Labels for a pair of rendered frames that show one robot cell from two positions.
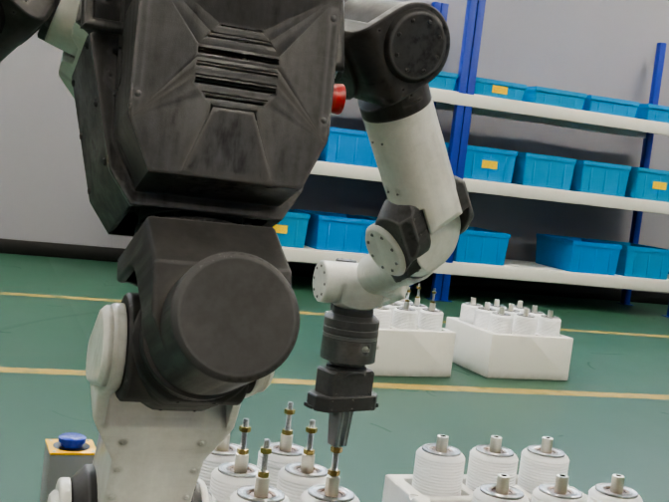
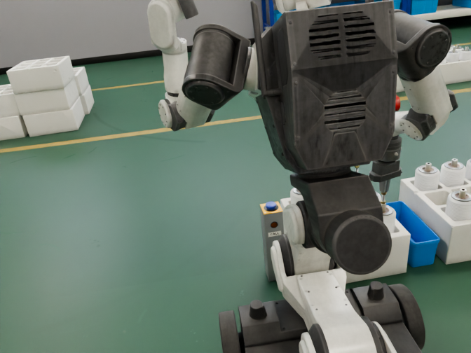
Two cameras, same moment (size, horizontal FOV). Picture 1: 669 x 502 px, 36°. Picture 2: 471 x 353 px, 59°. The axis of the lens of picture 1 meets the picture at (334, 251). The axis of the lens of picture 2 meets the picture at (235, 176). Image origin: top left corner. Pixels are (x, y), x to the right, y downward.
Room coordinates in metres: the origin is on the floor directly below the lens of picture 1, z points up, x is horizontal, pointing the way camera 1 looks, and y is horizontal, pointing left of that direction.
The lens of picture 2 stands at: (0.21, 0.12, 1.12)
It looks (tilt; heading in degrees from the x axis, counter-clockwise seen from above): 27 degrees down; 16
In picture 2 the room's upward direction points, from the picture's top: 6 degrees counter-clockwise
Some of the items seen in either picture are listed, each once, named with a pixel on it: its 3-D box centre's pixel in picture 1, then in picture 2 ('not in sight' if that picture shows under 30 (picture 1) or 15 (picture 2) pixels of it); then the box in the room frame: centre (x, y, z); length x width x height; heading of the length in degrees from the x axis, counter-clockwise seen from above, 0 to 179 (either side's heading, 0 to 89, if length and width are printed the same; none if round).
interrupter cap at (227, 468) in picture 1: (240, 470); not in sight; (1.66, 0.11, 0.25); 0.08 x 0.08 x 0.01
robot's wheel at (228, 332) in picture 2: not in sight; (230, 345); (1.04, 0.42, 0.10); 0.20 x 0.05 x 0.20; 20
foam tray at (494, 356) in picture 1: (506, 348); (442, 68); (4.29, -0.77, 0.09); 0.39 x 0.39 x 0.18; 22
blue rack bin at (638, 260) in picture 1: (627, 258); not in sight; (7.22, -2.07, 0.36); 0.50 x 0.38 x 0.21; 20
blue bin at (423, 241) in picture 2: not in sight; (406, 232); (1.73, -0.16, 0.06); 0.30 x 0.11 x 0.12; 21
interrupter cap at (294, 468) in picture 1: (307, 470); not in sight; (1.71, 0.00, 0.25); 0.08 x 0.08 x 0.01
